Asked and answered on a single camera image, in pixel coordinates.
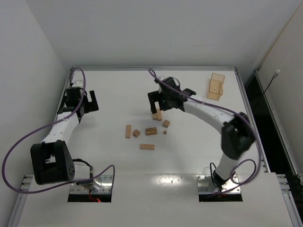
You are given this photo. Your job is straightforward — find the printed light wood block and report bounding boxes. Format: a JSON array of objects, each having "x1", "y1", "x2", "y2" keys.
[{"x1": 152, "y1": 113, "x2": 158, "y2": 120}]

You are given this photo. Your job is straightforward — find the dark striped wood block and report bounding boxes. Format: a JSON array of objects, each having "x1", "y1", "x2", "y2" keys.
[{"x1": 145, "y1": 127, "x2": 158, "y2": 136}]

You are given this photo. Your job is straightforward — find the clear amber plastic box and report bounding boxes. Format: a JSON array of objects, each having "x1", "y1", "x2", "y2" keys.
[{"x1": 207, "y1": 73, "x2": 225, "y2": 101}]

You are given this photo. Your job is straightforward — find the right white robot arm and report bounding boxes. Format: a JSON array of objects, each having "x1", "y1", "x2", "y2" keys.
[{"x1": 147, "y1": 77, "x2": 256, "y2": 188}]

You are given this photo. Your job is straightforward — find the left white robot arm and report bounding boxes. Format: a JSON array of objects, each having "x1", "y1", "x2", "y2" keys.
[{"x1": 30, "y1": 87, "x2": 99, "y2": 185}]

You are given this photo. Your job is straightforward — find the right small wood block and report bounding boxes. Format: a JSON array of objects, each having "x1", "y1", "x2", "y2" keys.
[{"x1": 163, "y1": 120, "x2": 170, "y2": 128}]

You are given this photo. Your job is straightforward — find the tilted small wood block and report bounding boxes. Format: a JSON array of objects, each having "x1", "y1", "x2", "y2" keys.
[{"x1": 133, "y1": 129, "x2": 141, "y2": 138}]

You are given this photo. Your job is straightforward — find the lower flat wood block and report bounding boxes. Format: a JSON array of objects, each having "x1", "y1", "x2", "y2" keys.
[{"x1": 139, "y1": 144, "x2": 155, "y2": 150}]

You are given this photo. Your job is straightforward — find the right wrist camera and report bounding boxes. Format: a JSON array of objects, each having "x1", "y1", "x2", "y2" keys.
[{"x1": 154, "y1": 76, "x2": 166, "y2": 83}]

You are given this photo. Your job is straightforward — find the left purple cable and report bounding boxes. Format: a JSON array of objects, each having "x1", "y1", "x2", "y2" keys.
[{"x1": 1, "y1": 67, "x2": 116, "y2": 194}]

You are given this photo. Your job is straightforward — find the purple cable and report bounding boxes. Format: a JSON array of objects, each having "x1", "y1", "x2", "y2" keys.
[
  {"x1": 1, "y1": 67, "x2": 116, "y2": 194},
  {"x1": 148, "y1": 68, "x2": 263, "y2": 196}
]

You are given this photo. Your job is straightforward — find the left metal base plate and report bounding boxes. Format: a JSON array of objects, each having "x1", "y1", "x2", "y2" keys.
[{"x1": 69, "y1": 175, "x2": 113, "y2": 194}]

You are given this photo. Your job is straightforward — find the metal base plate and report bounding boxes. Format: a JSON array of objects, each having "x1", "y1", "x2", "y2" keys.
[
  {"x1": 196, "y1": 175, "x2": 241, "y2": 195},
  {"x1": 69, "y1": 175, "x2": 113, "y2": 194}
]

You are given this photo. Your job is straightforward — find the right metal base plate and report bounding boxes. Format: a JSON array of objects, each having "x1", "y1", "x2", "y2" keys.
[{"x1": 196, "y1": 175, "x2": 241, "y2": 195}]

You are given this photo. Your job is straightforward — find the grey wall cable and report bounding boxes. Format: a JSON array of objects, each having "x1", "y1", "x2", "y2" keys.
[{"x1": 262, "y1": 69, "x2": 281, "y2": 95}]

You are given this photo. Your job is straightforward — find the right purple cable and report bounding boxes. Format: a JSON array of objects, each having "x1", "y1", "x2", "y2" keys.
[{"x1": 148, "y1": 68, "x2": 263, "y2": 196}]

